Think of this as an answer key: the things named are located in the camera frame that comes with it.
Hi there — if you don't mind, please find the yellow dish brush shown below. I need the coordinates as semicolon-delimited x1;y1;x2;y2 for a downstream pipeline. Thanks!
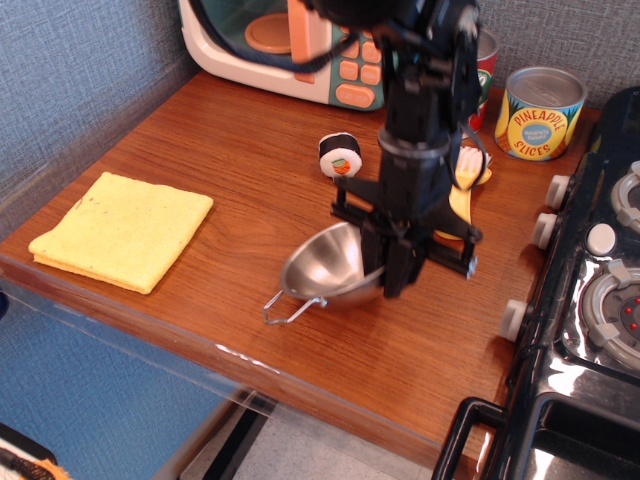
449;146;492;224

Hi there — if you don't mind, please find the white stove knob upper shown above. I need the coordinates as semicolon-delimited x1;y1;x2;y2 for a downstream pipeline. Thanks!
545;175;571;210

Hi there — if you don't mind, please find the pineapple slices can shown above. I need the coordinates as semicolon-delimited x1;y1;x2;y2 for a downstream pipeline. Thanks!
494;66;587;162

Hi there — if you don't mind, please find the toy microwave teal and pink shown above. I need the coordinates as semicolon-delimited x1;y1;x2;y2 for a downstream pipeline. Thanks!
179;1;384;111

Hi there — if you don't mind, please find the tomato sauce can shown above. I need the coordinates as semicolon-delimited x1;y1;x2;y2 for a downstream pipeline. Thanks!
469;30;499;132

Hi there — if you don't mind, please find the white stove knob middle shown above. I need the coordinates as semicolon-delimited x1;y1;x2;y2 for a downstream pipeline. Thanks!
531;213;557;250

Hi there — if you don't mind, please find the stainless steel colander bowl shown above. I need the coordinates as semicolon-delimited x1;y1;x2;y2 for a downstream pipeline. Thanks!
263;222;385;325

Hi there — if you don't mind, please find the yellow folded towel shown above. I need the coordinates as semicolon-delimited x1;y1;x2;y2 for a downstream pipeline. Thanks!
28;172;213;295

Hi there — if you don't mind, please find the white stove knob lower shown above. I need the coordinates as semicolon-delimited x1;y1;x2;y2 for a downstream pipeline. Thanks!
499;299;528;342

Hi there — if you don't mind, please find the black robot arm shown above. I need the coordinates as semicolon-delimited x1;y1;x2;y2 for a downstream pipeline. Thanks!
305;1;482;298

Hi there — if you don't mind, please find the white stove knob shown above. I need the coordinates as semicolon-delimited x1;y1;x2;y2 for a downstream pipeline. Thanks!
499;299;528;342
531;213;557;250
545;175;571;210

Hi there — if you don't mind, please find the black toy stove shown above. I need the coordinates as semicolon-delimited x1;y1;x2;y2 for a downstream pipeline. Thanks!
433;87;639;479

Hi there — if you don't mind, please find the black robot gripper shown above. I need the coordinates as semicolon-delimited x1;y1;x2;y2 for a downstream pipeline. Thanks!
332;130;482;298

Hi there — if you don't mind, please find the orange object bottom left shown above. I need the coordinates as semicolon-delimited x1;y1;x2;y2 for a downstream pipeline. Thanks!
1;448;70;480

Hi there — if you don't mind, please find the orange microwave turntable plate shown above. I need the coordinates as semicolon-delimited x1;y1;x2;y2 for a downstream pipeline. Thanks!
244;13;291;55

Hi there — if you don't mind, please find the toy sushi roll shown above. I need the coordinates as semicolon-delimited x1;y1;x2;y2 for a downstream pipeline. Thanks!
318;132;363;178

